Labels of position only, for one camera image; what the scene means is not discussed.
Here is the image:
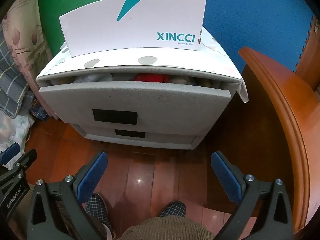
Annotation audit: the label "grey plaid blanket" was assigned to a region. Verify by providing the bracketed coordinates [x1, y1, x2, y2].
[0, 20, 35, 117]

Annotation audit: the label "crumpled white clothes pile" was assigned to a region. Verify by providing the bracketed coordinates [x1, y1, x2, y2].
[0, 110, 35, 170]

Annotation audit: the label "white patterned cover cloth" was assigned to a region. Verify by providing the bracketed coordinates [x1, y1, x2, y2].
[36, 26, 249, 103]

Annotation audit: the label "grey nightstand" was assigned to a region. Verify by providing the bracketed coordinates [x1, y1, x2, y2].
[36, 27, 248, 150]

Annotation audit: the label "pink floral cloth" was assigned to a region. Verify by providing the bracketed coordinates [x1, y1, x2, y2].
[5, 0, 54, 118]

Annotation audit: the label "blue packet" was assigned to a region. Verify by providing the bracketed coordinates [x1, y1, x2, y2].
[31, 97, 48, 122]

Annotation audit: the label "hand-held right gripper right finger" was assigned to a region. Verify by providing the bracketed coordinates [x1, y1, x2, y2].
[211, 151, 294, 240]

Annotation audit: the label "wooden drawer with grey front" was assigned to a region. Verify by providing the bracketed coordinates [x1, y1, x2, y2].
[38, 79, 232, 132]

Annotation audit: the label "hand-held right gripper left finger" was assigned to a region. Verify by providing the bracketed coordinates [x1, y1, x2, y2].
[26, 151, 118, 240]

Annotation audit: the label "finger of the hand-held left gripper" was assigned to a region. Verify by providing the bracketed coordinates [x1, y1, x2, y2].
[0, 149, 37, 180]
[0, 142, 20, 167]

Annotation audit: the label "grey lower drawer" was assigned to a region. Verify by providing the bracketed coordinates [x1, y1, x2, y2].
[72, 124, 198, 150]

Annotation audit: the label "brown corduroy pants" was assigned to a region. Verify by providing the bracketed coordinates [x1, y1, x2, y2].
[0, 182, 215, 240]

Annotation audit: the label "brown wooden cabinet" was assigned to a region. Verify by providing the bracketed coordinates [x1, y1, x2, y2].
[295, 17, 320, 93]

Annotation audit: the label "plaid slipper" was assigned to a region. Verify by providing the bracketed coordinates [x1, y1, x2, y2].
[85, 192, 115, 239]
[159, 201, 187, 218]

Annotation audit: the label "white shoe box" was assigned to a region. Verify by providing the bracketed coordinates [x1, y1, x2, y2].
[59, 0, 207, 58]

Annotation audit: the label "red underwear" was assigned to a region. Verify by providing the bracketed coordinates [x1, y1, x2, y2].
[134, 73, 170, 83]

